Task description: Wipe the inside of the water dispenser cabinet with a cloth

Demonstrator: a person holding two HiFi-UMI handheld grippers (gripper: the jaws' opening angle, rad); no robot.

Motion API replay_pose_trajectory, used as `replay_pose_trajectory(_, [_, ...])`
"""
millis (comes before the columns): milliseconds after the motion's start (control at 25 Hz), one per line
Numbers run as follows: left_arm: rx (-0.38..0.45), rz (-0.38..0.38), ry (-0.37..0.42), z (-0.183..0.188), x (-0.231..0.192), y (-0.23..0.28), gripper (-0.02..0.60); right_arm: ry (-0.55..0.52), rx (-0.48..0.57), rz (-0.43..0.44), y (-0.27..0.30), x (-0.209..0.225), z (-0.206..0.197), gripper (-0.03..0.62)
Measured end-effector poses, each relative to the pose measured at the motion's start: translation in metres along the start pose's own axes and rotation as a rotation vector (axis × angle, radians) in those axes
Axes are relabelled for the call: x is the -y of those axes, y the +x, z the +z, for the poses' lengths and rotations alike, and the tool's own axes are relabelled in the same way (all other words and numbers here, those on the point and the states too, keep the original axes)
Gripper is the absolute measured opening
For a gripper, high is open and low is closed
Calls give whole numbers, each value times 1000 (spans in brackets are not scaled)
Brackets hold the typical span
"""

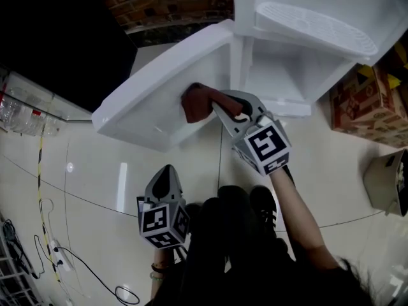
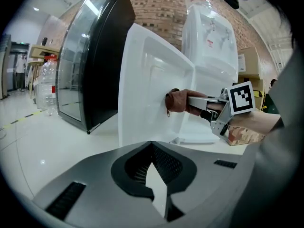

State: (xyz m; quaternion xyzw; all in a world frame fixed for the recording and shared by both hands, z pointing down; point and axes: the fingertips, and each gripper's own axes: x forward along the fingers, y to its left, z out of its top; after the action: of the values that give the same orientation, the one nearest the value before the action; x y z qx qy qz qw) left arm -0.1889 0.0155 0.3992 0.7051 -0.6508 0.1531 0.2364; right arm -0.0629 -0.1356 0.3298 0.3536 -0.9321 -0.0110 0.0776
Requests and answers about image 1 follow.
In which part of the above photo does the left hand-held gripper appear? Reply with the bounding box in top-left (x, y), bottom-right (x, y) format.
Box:
top-left (136, 164), bottom-right (191, 250)

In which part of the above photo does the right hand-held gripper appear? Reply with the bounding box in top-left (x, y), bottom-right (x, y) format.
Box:
top-left (212, 89), bottom-right (293, 177)

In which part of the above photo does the dark red cloth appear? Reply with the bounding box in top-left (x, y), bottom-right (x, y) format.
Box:
top-left (180, 82), bottom-right (245, 124)

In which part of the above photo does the person's right forearm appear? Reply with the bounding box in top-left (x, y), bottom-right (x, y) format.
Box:
top-left (270, 166), bottom-right (339, 271)

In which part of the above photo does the person's left forearm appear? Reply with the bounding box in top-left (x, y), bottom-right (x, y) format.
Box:
top-left (149, 246), bottom-right (179, 301)

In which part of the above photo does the person's black left shoe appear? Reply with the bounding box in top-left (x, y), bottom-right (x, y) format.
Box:
top-left (184, 202), bottom-right (202, 226)

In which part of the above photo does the person's black striped right shoe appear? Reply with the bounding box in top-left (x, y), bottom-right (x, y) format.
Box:
top-left (249, 186), bottom-right (279, 237)

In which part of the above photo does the person's black clothing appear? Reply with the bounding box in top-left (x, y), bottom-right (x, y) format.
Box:
top-left (152, 185), bottom-right (377, 306)

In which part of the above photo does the white drip tray grille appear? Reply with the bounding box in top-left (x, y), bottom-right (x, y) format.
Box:
top-left (256, 1), bottom-right (379, 57)

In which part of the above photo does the printed cardboard box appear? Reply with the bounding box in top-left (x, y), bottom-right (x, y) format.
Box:
top-left (330, 40), bottom-right (408, 149)

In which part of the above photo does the beige box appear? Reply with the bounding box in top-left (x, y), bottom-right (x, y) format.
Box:
top-left (363, 148), bottom-right (408, 218)

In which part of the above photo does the group of clear plastic bottles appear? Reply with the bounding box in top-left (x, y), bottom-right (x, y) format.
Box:
top-left (0, 71), bottom-right (93, 138)

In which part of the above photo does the large black panel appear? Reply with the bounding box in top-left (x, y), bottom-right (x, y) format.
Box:
top-left (0, 0), bottom-right (138, 113)

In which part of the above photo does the white power strip with cable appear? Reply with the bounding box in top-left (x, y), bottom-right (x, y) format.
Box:
top-left (33, 234), bottom-right (141, 306)

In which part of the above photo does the white cable loop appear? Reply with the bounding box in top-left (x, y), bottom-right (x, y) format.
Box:
top-left (39, 198), bottom-right (55, 223)

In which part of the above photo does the yellow black striped cable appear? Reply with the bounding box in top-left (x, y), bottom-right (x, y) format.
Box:
top-left (36, 137), bottom-right (62, 283)

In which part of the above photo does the metal wire rack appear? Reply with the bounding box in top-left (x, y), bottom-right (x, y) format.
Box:
top-left (0, 215), bottom-right (43, 306)

